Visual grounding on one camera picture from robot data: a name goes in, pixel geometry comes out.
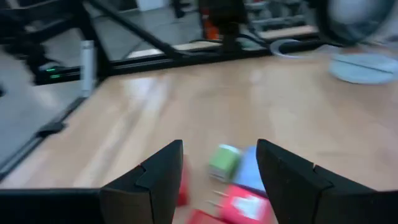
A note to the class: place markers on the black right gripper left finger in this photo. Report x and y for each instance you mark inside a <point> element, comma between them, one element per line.
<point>155,193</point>

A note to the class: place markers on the green wall charger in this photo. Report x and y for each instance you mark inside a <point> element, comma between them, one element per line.
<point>224,161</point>

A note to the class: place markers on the black aluminium table frame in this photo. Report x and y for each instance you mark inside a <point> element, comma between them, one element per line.
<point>186,60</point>

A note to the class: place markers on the black table edge clip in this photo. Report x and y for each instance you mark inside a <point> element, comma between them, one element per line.
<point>51,129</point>

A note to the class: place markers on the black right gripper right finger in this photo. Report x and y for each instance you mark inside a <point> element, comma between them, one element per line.
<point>295,193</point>

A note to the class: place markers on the small red wall charger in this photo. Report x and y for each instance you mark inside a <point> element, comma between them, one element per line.
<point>245,207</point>

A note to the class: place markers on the silver metal bracket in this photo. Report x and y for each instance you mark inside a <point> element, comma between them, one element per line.
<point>87,68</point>

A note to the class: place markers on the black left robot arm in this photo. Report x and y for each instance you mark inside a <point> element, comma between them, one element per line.
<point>228,21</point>

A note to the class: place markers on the light blue wall charger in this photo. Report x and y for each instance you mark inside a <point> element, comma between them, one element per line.
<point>248,172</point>

